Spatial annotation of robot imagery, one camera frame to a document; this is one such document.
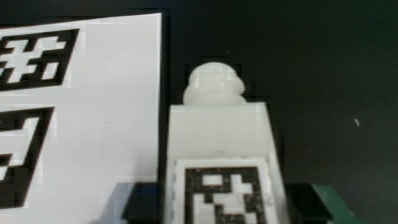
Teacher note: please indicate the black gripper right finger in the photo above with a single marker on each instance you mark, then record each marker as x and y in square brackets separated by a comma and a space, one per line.
[316, 206]

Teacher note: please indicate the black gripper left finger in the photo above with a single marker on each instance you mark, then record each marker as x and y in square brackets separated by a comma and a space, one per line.
[142, 206]

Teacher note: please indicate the white table leg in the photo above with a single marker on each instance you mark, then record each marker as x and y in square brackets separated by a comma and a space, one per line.
[223, 187]

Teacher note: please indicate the white sheet with AprilTags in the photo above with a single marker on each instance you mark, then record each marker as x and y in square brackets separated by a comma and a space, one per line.
[78, 118]

